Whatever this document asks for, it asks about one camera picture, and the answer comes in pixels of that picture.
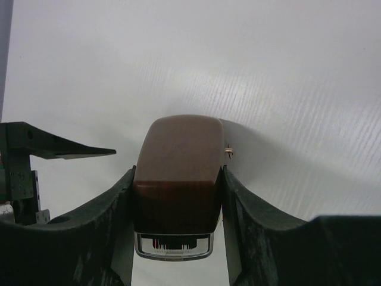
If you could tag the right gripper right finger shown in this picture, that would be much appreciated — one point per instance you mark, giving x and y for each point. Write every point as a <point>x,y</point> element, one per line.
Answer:
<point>266,246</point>

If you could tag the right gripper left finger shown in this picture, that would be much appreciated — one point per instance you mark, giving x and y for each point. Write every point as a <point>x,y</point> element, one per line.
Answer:
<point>90,245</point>

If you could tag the clear plastic metronome cover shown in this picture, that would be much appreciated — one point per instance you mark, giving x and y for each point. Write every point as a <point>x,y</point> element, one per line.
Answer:
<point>174,248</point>

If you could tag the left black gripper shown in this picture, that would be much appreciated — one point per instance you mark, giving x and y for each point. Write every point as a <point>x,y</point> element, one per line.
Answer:
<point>20,199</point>

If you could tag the brown wooden metronome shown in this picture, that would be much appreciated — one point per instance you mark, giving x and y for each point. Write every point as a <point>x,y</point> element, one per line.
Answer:
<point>177,186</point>

